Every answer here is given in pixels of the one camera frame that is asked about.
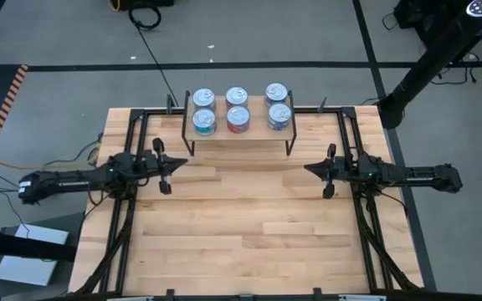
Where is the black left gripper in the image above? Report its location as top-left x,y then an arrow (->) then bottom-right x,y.
142,137 -> 189,196

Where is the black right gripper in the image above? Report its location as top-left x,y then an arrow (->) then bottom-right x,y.
304,143 -> 353,200

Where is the wooden shelf with black legs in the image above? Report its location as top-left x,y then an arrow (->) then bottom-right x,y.
181,89 -> 300,157

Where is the black tower fan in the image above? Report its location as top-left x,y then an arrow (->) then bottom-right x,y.
379,0 -> 482,130

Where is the black floor box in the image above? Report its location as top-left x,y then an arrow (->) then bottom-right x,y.
117,0 -> 175,8

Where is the black metal beam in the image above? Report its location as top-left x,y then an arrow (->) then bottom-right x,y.
0,228 -> 78,263

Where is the black equipment case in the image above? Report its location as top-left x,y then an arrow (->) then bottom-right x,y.
393,0 -> 476,51

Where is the black metal table frame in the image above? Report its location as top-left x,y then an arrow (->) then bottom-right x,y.
67,106 -> 426,301

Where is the black floor cable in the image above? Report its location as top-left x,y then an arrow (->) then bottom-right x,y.
126,2 -> 180,108

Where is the orange floor cable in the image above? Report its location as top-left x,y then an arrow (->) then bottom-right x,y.
0,157 -> 41,171

